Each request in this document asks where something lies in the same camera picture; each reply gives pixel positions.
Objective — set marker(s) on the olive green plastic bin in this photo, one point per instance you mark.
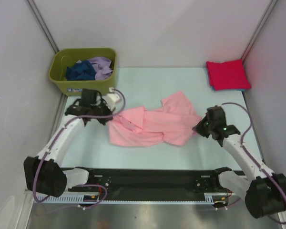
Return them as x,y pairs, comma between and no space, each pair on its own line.
68,58

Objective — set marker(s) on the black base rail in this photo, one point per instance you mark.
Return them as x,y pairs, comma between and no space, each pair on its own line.
161,184

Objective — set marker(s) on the white slotted cable duct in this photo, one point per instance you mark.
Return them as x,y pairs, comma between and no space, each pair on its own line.
91,198

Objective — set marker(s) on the pink t shirt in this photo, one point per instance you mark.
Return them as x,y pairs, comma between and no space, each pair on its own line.
172,123

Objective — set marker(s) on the lilac t shirt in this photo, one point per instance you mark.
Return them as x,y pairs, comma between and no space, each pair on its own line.
102,68

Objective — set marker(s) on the right aluminium frame post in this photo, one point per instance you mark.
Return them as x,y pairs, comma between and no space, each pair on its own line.
260,26

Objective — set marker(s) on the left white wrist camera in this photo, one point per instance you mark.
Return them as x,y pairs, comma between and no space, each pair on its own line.
112,98

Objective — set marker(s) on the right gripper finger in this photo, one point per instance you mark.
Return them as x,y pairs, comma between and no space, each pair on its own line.
201,126
203,133

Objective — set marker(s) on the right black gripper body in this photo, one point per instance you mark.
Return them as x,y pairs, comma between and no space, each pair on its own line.
209,126

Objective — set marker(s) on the dark blue t shirt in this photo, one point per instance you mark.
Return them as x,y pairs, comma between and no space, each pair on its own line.
81,71

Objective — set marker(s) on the folded red t shirt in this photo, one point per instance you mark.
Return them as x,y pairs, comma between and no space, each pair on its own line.
228,75

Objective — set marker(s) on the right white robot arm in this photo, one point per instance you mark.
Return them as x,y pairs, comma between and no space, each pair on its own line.
262,190

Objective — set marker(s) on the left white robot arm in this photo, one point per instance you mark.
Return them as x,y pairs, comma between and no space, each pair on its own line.
43,173

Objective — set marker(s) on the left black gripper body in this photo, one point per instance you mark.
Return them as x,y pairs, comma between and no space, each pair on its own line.
102,109

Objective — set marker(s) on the left aluminium frame post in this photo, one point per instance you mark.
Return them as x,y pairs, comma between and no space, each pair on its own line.
42,24

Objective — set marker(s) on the aluminium frame post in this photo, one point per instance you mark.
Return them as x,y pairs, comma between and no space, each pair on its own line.
42,24
260,26

